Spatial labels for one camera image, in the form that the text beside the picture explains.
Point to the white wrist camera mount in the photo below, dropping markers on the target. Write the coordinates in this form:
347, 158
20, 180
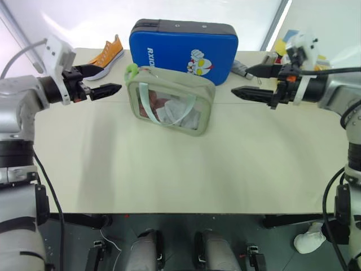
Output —
55, 52
306, 46

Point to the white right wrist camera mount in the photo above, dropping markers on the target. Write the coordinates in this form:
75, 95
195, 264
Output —
306, 46

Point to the black robot foot part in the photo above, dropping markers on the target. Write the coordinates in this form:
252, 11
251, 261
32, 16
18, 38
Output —
256, 258
96, 257

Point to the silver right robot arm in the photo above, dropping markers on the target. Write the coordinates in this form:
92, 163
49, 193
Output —
332, 90

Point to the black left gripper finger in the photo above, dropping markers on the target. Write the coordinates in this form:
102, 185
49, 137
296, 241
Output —
91, 70
105, 90

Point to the black table frame bar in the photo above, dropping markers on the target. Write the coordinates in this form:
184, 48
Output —
81, 220
293, 220

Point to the grey folded umbrella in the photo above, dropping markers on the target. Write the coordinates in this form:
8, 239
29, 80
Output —
239, 69

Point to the grey rounded robot leg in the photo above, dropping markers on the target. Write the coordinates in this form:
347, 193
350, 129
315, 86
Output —
146, 251
215, 251

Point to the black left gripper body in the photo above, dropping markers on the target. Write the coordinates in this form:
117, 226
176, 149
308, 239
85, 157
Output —
74, 84

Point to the white crumpled cloth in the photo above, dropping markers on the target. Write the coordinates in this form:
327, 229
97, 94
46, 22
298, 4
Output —
308, 240

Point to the beige small box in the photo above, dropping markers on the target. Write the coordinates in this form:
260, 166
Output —
270, 59

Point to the blue cartoon print case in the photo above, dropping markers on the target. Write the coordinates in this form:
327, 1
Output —
175, 48

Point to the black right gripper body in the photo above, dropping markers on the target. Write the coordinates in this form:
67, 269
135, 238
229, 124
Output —
286, 87

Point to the blue card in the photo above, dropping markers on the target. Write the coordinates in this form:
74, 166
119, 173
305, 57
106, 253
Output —
290, 35

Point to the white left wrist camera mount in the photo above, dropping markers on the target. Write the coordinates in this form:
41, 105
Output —
55, 52

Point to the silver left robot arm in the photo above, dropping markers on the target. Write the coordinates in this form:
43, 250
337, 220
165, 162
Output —
17, 93

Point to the yellow packet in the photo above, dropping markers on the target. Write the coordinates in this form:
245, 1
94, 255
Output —
323, 63

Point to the orange canvas sneaker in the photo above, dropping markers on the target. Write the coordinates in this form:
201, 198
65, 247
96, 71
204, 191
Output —
108, 55

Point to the clear green toiletry bag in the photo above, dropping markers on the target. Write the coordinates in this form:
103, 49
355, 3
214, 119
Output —
203, 93

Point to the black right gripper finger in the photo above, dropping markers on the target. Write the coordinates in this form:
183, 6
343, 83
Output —
266, 71
253, 93

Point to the yellow paper piece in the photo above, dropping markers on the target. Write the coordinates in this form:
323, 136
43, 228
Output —
280, 46

